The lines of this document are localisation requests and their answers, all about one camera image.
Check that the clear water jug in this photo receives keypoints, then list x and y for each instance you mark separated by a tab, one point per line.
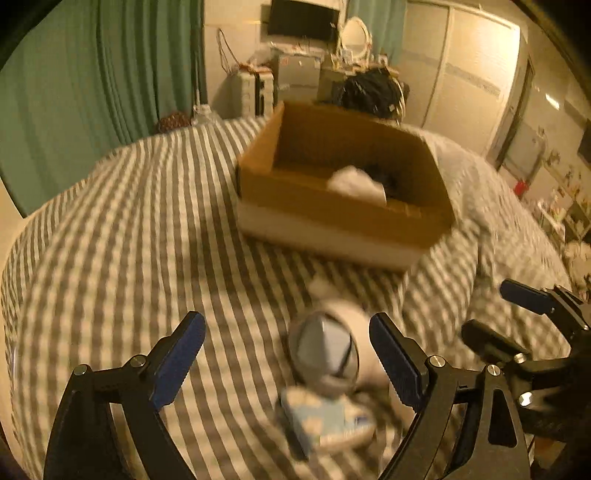
203	114

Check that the red fire extinguisher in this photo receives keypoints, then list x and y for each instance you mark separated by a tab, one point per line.
521	188

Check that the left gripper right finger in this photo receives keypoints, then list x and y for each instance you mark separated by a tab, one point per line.
491	443

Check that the narrow green curtain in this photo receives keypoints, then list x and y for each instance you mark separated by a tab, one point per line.
385	20

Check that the black wall television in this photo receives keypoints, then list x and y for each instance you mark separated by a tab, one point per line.
302	20

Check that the brown patterned bag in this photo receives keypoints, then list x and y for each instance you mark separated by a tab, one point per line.
173	121

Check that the grey white checkered bedspread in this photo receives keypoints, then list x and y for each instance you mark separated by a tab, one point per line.
107	268

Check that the black clothes pile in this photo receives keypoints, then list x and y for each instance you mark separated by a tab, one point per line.
377	92

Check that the white oval vanity mirror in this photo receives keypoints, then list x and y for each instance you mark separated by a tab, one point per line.
355	41

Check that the silver mini fridge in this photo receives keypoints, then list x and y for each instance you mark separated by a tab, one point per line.
296	77

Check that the blue tissue pack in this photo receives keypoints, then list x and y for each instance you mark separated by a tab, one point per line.
321	425

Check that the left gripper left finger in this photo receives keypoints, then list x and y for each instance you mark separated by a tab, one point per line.
83	442

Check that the white louvered wardrobe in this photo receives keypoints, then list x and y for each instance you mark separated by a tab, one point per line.
460	64

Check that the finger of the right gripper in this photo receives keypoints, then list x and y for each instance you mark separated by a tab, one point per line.
534	300
490	346

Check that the white knit glove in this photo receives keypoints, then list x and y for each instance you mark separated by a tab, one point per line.
357	184

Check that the open cardboard box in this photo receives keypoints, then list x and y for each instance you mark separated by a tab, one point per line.
283	196

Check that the white tape roll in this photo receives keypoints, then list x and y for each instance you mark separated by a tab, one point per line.
331	352

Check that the white suitcase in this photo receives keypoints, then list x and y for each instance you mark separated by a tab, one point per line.
252	93

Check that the large green curtain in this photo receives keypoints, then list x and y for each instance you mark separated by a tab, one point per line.
88	77

